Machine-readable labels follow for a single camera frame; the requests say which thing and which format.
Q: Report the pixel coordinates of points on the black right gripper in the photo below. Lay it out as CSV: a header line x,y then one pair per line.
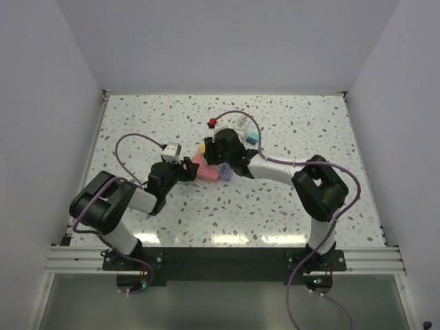
x,y
210,152

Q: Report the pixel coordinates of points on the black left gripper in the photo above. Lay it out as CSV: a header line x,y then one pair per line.
x,y
190,172

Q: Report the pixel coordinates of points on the pink triangular power strip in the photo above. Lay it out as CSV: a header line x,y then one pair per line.
x,y
205,172

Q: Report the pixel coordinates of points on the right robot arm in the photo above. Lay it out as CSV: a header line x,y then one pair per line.
x,y
320,189

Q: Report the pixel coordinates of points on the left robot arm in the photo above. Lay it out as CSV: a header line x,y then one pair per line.
x,y
99,207

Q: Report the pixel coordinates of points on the teal plug adapter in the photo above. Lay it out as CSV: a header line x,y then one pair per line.
x,y
252,138

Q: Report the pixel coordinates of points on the purple power strip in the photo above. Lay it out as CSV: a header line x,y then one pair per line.
x,y
225,173

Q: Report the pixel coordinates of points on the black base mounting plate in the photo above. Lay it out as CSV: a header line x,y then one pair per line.
x,y
223,264

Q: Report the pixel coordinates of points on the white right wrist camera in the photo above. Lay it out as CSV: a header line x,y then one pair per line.
x,y
217,129

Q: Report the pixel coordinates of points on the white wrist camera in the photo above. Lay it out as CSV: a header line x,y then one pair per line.
x,y
217,129
171,153

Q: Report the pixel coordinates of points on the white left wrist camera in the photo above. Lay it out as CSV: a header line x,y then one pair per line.
x,y
171,153

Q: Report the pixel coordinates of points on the aluminium front rail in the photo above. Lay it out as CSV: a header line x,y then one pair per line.
x,y
350,260

